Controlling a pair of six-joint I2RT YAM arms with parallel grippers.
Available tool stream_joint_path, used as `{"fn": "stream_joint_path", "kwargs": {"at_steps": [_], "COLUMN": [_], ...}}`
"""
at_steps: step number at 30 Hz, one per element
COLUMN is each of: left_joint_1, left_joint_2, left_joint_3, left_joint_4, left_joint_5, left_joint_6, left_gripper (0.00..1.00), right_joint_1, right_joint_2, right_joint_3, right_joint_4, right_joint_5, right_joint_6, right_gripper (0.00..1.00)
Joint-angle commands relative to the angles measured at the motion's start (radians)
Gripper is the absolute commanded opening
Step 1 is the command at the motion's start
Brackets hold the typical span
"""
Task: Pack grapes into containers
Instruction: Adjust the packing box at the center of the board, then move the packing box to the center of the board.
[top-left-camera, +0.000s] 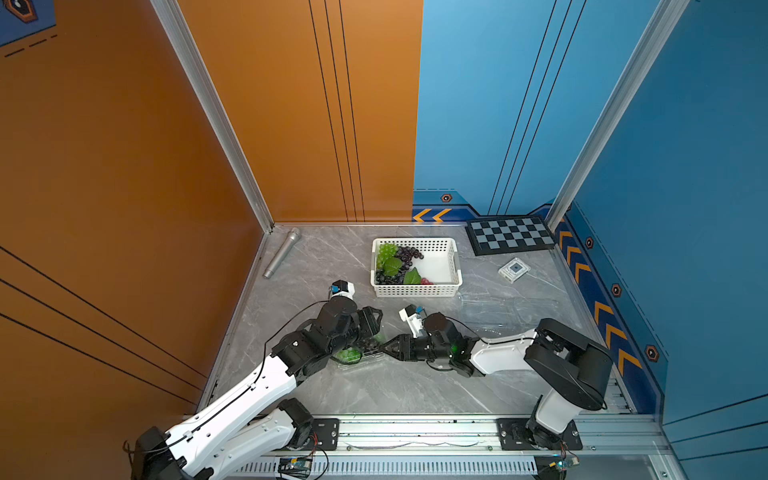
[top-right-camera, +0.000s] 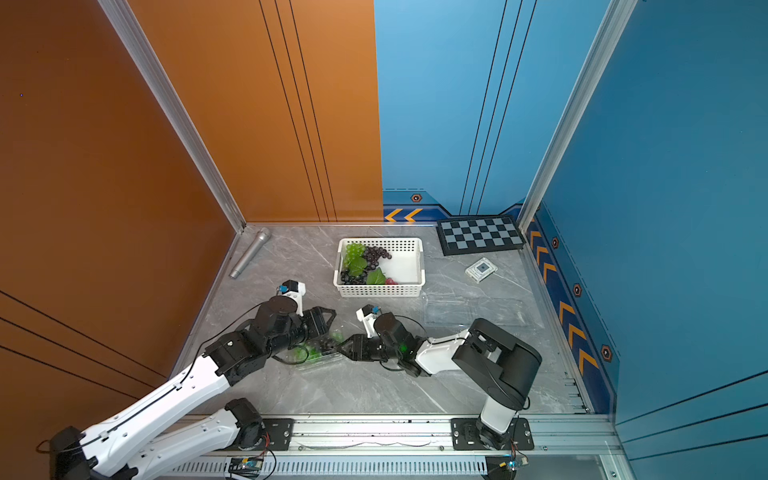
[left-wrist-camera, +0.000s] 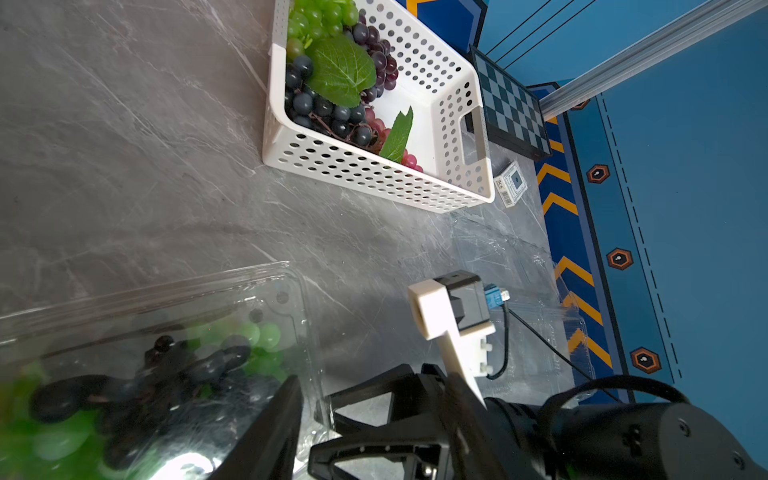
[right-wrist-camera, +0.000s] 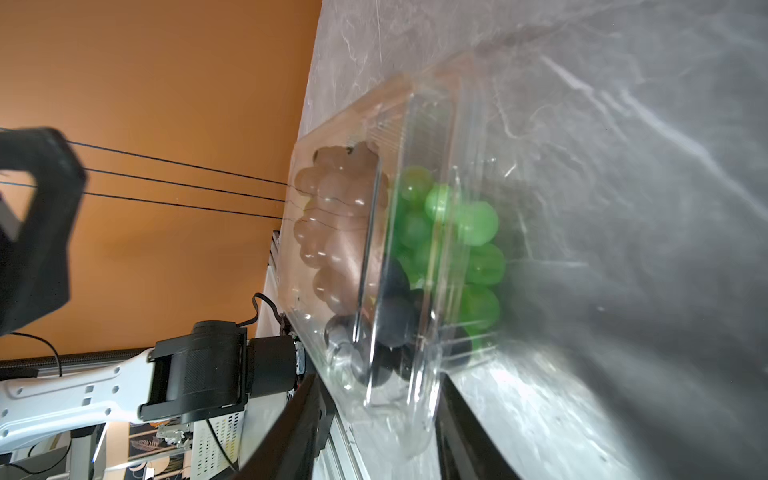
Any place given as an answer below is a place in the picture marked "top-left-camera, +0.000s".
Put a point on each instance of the silver microphone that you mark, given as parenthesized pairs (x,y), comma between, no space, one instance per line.
(292,237)

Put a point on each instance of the aluminium rail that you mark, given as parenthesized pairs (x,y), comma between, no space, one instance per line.
(601,434)

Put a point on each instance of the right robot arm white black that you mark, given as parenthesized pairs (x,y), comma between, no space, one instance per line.
(575,368)

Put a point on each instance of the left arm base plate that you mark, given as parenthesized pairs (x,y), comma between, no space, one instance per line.
(320,433)

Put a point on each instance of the green circuit board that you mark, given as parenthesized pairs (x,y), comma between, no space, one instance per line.
(297,468)
(565,462)

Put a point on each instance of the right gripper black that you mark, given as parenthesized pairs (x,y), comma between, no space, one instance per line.
(404,346)

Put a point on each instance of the green grape leaf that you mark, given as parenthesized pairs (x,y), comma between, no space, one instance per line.
(392,266)
(412,277)

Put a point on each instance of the dark purple grape bunch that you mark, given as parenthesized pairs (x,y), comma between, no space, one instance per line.
(408,255)

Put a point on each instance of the right green circuit board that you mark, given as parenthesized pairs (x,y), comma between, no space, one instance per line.
(565,462)

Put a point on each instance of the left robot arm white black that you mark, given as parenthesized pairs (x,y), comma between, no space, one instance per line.
(258,415)

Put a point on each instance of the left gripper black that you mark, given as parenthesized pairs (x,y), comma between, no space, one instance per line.
(367,322)

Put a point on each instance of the black grey chessboard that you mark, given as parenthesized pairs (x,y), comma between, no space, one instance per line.
(508,234)

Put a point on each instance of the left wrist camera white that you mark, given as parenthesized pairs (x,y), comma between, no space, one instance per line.
(341,288)

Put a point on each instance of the left green circuit board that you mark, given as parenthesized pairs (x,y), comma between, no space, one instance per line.
(297,468)

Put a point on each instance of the small black grape bunch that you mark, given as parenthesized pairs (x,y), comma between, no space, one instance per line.
(382,278)

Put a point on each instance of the small green grape bunch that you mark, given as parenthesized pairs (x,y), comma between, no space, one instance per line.
(386,251)

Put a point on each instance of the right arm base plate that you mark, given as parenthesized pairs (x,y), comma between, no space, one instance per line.
(519,434)

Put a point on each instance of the white perforated plastic basket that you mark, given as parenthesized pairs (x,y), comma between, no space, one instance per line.
(440,265)

